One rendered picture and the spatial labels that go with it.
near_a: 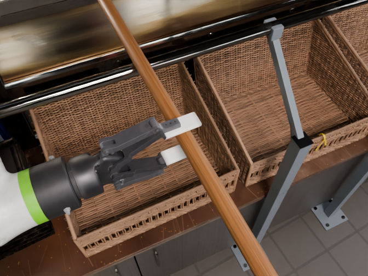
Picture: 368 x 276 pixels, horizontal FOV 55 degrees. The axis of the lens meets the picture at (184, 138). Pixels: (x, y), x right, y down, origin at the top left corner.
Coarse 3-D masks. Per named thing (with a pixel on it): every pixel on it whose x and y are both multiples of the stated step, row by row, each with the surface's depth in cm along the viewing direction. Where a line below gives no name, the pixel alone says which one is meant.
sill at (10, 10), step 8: (0, 0) 91; (8, 0) 91; (16, 0) 92; (24, 0) 93; (32, 0) 94; (40, 0) 95; (48, 0) 95; (56, 0) 96; (64, 0) 97; (0, 8) 92; (8, 8) 93; (16, 8) 94; (24, 8) 94
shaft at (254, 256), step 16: (112, 16) 82; (128, 32) 79; (128, 48) 76; (144, 64) 73; (144, 80) 72; (160, 96) 68; (176, 112) 66; (192, 144) 61; (192, 160) 60; (208, 160) 60; (208, 176) 58; (208, 192) 57; (224, 192) 56; (224, 208) 55; (240, 224) 53; (240, 240) 52; (256, 240) 52; (256, 256) 50; (256, 272) 49; (272, 272) 49
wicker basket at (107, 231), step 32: (96, 96) 123; (128, 96) 129; (192, 96) 129; (64, 128) 125; (96, 128) 131; (224, 160) 121; (128, 192) 124; (160, 192) 124; (192, 192) 110; (96, 224) 117; (128, 224) 107; (160, 224) 117
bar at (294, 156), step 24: (360, 0) 93; (264, 24) 86; (288, 24) 87; (192, 48) 81; (216, 48) 83; (120, 72) 77; (24, 96) 72; (48, 96) 73; (288, 96) 91; (288, 168) 101; (360, 168) 145; (264, 216) 131; (336, 216) 180; (240, 264) 166
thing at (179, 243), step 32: (32, 160) 133; (320, 160) 133; (352, 160) 140; (256, 192) 125; (288, 192) 136; (320, 192) 157; (64, 224) 118; (192, 224) 118; (224, 224) 132; (32, 256) 112; (64, 256) 112; (96, 256) 112; (128, 256) 113; (160, 256) 129; (192, 256) 147
